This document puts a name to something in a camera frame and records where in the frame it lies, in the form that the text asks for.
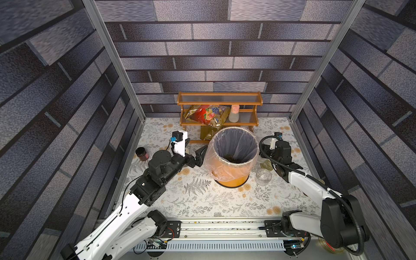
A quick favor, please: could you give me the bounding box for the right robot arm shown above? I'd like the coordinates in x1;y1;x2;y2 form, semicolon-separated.
259;132;370;256

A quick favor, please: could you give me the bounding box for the dark red small jar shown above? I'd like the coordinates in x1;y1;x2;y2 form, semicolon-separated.
135;147;149;161

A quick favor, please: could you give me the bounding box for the red round tin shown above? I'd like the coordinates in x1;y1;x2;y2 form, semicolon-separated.
318;238;345;255

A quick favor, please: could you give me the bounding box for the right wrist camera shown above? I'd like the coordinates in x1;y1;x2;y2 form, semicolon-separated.
274;132;284;146

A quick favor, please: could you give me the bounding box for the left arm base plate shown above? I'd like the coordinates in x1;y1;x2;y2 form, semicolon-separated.
158;221;182;240

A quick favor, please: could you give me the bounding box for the orange trash bin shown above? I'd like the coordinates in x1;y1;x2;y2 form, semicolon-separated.
211;126;259;189

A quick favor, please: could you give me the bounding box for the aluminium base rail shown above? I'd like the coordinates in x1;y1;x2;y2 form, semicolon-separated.
125;218;355;260

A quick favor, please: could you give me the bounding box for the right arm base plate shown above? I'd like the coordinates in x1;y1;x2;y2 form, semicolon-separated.
264;220;309;238

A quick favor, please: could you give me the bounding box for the pink lidded plastic cup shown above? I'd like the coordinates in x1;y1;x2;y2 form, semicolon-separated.
229;104;240;123

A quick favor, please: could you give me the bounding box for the green jar lid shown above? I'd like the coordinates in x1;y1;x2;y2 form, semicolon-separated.
260;159;274;171

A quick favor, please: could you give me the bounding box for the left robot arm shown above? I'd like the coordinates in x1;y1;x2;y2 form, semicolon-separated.
61;146;208;260

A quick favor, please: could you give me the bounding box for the glass tea jar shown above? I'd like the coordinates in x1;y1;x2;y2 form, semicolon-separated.
255;168;272;186

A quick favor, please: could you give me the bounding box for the floral table mat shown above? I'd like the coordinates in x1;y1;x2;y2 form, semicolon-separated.
115;118;321;218

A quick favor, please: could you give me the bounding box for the clear plastic bin liner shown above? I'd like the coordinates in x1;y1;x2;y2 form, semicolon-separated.
204;126;263;183

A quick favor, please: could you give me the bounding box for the black corrugated cable conduit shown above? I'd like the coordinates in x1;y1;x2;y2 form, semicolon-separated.
259;135;365;256

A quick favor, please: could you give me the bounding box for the colourful candy bag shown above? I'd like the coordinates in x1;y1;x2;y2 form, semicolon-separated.
185;105;230;130

